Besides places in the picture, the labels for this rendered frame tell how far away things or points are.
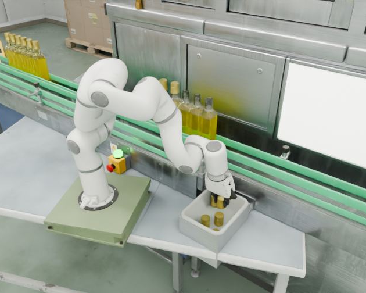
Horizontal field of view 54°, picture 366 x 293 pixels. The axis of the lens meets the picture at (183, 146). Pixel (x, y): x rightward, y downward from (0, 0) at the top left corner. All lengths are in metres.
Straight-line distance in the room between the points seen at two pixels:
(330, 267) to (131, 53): 1.37
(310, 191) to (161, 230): 0.56
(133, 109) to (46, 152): 0.98
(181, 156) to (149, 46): 0.79
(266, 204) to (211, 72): 0.58
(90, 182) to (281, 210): 0.72
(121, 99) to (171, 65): 0.75
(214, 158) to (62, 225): 0.61
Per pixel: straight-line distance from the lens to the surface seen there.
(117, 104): 1.00
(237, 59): 1.45
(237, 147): 1.48
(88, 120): 1.17
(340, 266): 1.78
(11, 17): 7.62
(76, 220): 1.38
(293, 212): 1.39
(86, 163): 1.29
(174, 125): 1.08
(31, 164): 1.85
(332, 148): 1.42
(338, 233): 1.38
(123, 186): 1.47
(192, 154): 1.13
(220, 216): 1.34
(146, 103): 0.98
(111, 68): 1.06
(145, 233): 1.37
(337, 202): 1.33
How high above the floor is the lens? 1.74
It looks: 33 degrees down
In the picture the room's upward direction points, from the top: straight up
